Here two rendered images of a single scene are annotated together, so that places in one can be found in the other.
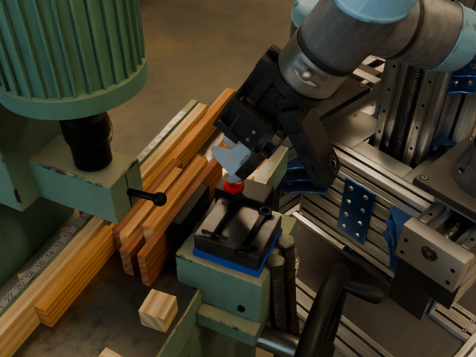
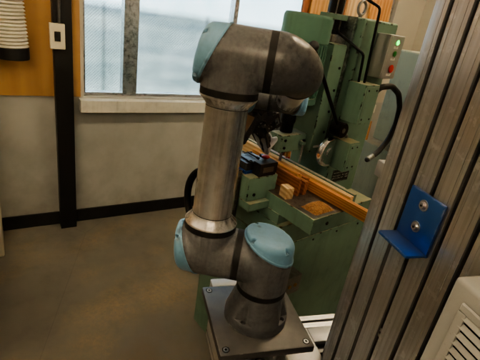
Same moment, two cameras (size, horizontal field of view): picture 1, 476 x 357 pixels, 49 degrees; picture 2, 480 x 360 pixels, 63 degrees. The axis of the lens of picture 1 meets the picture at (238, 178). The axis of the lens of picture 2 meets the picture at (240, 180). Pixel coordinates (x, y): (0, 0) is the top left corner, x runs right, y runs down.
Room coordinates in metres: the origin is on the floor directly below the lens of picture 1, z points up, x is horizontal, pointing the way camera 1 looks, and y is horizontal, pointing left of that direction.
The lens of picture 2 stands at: (1.01, -1.24, 1.49)
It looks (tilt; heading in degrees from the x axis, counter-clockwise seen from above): 24 degrees down; 114
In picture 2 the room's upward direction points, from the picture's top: 9 degrees clockwise
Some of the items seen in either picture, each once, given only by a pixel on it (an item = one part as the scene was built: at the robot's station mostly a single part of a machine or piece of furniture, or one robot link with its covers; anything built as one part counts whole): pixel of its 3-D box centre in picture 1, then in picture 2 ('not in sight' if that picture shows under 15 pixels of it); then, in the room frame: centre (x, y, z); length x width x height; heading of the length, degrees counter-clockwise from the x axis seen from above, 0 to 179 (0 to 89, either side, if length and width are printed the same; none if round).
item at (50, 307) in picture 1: (158, 181); (303, 181); (0.67, 0.14, 0.92); 0.60 x 0.02 x 0.04; 156
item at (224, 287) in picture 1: (238, 255); (250, 180); (0.51, 0.00, 0.91); 0.15 x 0.14 x 0.09; 156
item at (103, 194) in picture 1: (88, 180); (287, 142); (0.56, 0.21, 1.03); 0.14 x 0.07 x 0.09; 66
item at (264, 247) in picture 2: not in sight; (263, 257); (0.79, -0.52, 0.98); 0.13 x 0.12 x 0.14; 21
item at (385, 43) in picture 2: not in sight; (386, 56); (0.81, 0.43, 1.40); 0.10 x 0.06 x 0.16; 66
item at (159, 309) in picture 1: (159, 310); not in sight; (0.41, 0.11, 0.92); 0.04 x 0.04 x 0.03; 69
